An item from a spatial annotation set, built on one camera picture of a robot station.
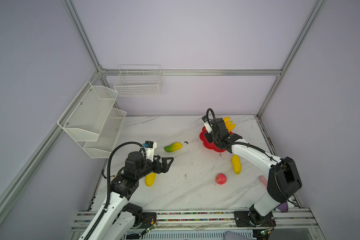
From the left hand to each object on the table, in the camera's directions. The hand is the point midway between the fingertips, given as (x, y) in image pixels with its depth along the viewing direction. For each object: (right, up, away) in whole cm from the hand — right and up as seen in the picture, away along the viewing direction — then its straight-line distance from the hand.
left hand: (165, 159), depth 73 cm
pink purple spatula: (+62, -27, +5) cm, 68 cm away
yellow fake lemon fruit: (-10, -13, +11) cm, 20 cm away
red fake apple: (+30, -13, +9) cm, 34 cm away
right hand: (+24, +16, +15) cm, 32 cm away
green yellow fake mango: (+2, +3, +26) cm, 26 cm away
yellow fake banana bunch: (+38, +18, +22) cm, 47 cm away
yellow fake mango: (+41, -6, +17) cm, 45 cm away
